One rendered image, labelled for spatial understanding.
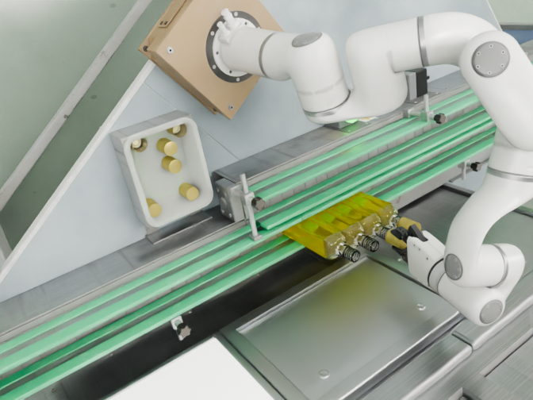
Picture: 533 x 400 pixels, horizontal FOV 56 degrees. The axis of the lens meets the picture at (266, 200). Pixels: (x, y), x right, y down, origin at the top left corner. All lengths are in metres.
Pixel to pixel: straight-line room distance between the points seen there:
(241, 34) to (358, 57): 0.30
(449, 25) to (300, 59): 0.25
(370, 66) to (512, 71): 0.23
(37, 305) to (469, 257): 0.86
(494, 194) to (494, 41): 0.25
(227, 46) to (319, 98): 0.27
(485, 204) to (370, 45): 0.33
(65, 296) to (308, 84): 0.67
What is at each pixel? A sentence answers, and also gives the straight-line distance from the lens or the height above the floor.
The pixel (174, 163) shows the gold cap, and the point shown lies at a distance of 1.18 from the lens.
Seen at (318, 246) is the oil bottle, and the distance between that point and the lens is 1.18.
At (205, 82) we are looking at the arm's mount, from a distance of 1.15.
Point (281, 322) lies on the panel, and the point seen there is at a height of 1.06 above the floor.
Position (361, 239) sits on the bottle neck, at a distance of 1.18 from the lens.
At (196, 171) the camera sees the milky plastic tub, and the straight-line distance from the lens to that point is 1.22.
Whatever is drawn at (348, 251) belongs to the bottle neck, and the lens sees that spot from 1.13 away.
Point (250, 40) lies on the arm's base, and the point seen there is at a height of 0.96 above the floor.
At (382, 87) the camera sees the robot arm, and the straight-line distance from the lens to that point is 0.93.
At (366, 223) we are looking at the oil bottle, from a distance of 1.21.
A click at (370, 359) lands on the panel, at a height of 1.28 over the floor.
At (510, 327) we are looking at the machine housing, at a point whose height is 1.40.
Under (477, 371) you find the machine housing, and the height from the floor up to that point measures 1.43.
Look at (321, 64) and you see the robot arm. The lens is 0.92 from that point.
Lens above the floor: 1.86
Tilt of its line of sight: 51 degrees down
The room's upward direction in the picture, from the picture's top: 117 degrees clockwise
